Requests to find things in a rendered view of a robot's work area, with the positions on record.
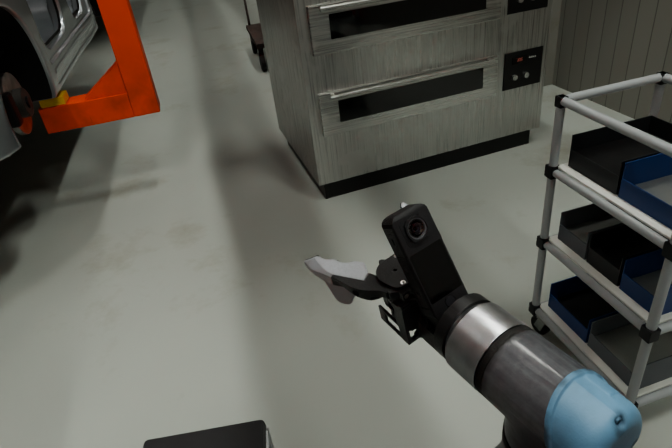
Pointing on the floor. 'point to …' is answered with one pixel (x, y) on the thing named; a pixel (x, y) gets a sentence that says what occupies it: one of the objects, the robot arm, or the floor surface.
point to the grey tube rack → (613, 246)
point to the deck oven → (403, 53)
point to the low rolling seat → (219, 437)
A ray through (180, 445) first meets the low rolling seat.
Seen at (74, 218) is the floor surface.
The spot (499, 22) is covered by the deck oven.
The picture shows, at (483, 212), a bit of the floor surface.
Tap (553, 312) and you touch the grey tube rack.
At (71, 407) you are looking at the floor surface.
